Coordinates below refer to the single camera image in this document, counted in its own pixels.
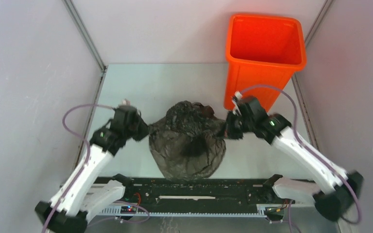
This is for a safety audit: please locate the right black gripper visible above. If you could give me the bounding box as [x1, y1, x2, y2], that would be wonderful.
[215, 110, 254, 140]

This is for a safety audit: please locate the black plastic trash bag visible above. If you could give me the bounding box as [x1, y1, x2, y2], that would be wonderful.
[148, 100, 226, 181]

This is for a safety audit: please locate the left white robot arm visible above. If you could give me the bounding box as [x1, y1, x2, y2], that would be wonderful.
[35, 103, 149, 233]

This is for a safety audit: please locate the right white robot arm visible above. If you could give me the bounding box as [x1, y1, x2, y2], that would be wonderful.
[222, 96, 364, 222]

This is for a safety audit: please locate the orange plastic trash bin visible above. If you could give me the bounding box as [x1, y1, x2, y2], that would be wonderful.
[223, 14, 307, 110]

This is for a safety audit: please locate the small electronics board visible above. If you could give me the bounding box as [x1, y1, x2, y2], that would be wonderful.
[120, 205, 137, 214]

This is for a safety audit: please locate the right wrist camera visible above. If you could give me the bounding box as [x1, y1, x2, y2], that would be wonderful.
[232, 91, 242, 116]

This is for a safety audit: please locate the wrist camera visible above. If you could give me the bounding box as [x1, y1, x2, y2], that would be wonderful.
[120, 99, 131, 106]
[232, 91, 242, 116]

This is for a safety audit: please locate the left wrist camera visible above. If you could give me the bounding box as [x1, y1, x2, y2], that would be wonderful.
[120, 99, 131, 106]

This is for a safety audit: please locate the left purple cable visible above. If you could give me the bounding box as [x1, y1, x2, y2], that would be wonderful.
[40, 103, 151, 233]

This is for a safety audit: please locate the purple cable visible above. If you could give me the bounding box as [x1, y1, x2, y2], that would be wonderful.
[40, 103, 151, 233]
[239, 84, 363, 225]

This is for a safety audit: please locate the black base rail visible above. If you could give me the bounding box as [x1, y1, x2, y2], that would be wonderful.
[93, 175, 313, 214]

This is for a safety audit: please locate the white cable duct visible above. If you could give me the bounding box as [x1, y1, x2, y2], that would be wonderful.
[98, 205, 267, 217]

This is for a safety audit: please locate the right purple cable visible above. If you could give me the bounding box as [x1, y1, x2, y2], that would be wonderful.
[239, 84, 363, 225]

